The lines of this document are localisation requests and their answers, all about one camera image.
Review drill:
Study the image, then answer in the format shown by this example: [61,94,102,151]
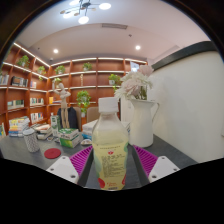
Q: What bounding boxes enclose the ceiling air vent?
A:
[101,23,129,30]

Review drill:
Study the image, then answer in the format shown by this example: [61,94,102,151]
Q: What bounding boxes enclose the wooden shelf unit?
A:
[0,41,148,134]

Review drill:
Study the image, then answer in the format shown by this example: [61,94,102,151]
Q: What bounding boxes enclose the dark chair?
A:
[56,106,80,130]

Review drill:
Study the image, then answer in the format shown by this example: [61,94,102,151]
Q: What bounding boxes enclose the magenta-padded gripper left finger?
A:
[45,145,98,188]

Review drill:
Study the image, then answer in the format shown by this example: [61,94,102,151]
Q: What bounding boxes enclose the stack of dark books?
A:
[31,123,54,141]

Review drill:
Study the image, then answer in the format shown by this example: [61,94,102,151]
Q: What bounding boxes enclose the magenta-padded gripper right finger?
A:
[129,144,181,188]

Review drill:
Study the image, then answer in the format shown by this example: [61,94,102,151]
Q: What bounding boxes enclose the pink and white flower bouquet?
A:
[114,64,155,102]

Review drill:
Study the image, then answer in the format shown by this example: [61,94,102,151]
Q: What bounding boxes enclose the clear bottle with yellow drink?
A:
[91,97,130,192]

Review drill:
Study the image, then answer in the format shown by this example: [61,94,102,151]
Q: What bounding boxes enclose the small round printed trinket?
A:
[80,138,93,147]

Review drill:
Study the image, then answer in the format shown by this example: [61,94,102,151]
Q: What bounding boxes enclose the white pitcher vase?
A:
[128,98,160,149]

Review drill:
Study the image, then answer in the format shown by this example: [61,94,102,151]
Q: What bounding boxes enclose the tall green and white carton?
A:
[49,115,61,138]

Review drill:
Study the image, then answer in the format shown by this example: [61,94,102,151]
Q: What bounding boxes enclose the green and white tissue box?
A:
[58,128,84,149]

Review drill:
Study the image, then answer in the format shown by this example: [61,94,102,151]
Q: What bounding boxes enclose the flat round red coaster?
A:
[43,147,62,160]

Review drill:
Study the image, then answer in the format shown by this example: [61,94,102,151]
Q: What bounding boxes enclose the ceiling lamp with round bulbs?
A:
[59,0,113,25]

